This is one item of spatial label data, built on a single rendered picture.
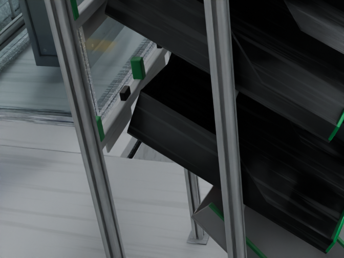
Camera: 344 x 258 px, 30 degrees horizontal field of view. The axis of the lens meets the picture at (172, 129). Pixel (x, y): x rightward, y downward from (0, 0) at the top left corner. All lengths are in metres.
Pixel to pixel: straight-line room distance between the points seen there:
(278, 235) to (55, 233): 0.58
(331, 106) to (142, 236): 0.68
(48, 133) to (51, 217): 0.34
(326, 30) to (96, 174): 0.35
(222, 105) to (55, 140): 1.01
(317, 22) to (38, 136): 0.98
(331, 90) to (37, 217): 0.84
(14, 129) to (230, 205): 1.06
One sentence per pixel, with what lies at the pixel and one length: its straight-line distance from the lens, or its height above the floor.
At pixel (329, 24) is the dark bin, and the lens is 0.87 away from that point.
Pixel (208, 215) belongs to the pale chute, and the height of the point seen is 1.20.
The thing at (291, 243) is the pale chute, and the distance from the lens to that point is 0.94.
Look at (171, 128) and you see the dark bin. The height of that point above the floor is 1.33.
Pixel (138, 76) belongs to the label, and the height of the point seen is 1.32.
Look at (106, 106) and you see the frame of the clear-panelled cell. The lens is 1.69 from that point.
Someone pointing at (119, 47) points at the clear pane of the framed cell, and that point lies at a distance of 1.78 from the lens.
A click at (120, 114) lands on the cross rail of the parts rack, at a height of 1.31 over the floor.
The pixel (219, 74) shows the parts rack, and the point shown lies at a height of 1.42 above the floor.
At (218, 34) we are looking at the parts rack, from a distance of 0.62.
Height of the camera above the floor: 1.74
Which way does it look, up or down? 34 degrees down
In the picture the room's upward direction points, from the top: 8 degrees counter-clockwise
